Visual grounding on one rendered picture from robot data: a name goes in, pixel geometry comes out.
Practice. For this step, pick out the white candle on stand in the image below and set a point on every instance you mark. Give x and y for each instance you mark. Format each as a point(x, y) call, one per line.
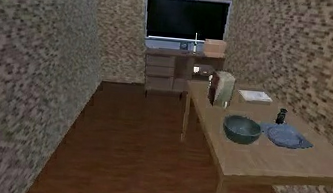
point(195, 44)

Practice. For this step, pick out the brown wooden dining table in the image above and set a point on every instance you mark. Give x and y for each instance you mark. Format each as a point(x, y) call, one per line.
point(269, 157)

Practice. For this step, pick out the brown wooden drawer cabinet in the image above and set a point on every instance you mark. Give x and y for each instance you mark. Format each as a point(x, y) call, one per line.
point(163, 71)

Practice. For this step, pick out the small white object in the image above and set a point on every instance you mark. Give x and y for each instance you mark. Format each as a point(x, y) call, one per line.
point(196, 69)

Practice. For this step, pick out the small blue square object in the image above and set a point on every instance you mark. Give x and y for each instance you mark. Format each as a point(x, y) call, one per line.
point(183, 46)

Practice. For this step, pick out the brown cardboard box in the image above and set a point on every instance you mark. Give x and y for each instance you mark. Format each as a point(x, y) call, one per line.
point(214, 48)

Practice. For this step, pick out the black television set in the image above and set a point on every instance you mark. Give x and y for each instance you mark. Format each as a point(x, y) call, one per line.
point(186, 19)

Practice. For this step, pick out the dark green bowl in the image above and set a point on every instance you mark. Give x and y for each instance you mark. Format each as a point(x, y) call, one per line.
point(241, 129)

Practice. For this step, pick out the white flat book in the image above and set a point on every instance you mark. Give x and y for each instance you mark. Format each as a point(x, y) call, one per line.
point(255, 96)

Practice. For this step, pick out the small black bottle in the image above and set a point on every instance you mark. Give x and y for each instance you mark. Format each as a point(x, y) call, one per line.
point(281, 116)

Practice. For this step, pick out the blue plate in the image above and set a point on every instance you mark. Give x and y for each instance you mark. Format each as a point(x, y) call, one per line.
point(284, 135)

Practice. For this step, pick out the blue cloth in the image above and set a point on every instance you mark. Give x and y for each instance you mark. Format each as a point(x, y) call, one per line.
point(306, 143)

